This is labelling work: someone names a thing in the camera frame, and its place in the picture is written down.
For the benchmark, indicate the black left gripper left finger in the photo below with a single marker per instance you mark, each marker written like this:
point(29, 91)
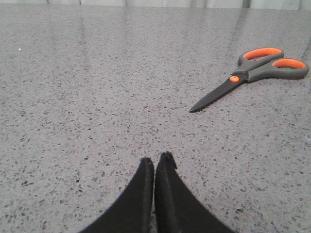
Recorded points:
point(130, 213)

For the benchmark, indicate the white curtain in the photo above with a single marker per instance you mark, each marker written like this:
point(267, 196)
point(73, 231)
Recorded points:
point(252, 4)

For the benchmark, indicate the grey orange handled scissors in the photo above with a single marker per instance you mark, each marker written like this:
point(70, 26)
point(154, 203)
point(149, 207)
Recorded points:
point(255, 65)

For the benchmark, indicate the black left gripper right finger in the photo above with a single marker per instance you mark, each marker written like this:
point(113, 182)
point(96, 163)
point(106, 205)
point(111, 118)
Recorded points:
point(177, 209)

